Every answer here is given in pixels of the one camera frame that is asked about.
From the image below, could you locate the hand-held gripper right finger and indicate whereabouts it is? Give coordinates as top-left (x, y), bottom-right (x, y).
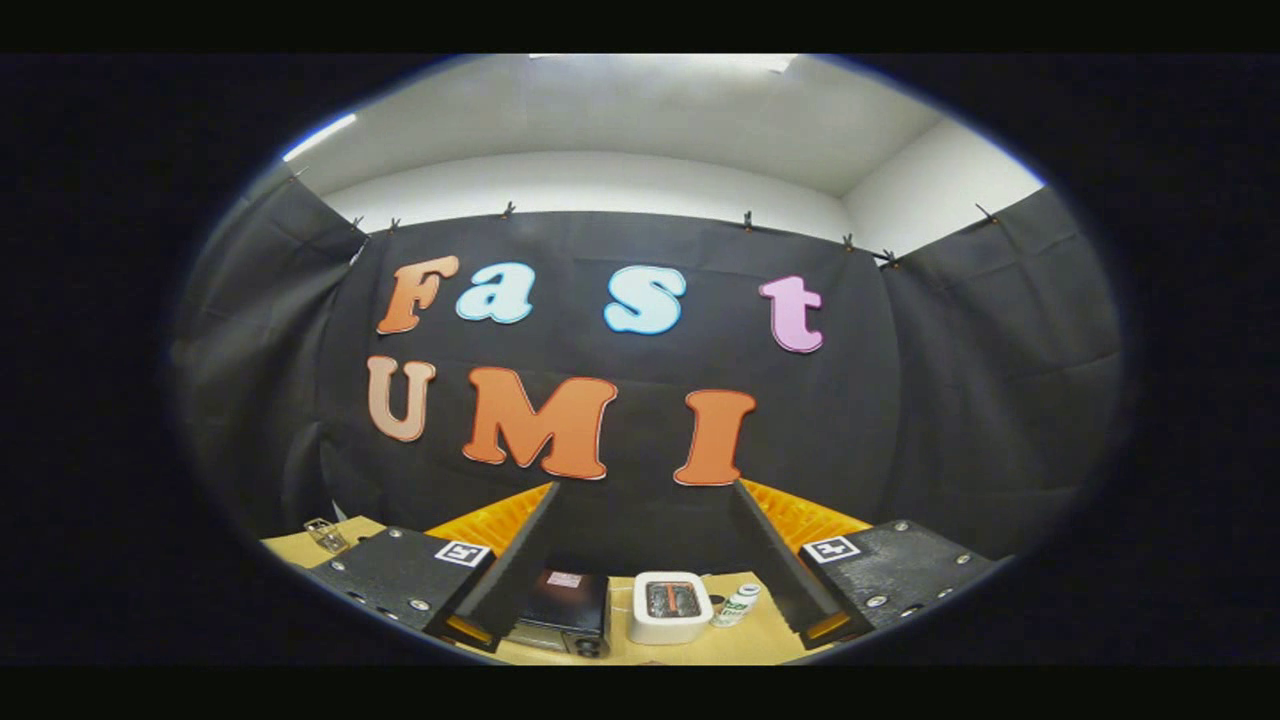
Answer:
top-left (732, 479), bottom-right (1001, 648)

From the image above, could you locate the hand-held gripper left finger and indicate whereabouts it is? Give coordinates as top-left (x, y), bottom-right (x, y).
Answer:
top-left (290, 483), bottom-right (561, 656)

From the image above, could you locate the black toaster oven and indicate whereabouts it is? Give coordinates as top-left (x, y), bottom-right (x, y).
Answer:
top-left (505, 570), bottom-right (613, 660)

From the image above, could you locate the white pop-up toaster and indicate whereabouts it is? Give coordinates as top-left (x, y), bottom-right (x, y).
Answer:
top-left (628, 571), bottom-right (715, 646)

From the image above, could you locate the white bottle green label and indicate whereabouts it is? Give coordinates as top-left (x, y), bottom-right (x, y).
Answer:
top-left (710, 583), bottom-right (762, 629)

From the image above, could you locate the long ceiling light strip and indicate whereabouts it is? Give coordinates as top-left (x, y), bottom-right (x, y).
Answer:
top-left (282, 112), bottom-right (359, 163)

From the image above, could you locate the wide ceiling light panel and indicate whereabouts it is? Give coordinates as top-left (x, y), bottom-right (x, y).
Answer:
top-left (530, 54), bottom-right (801, 73)

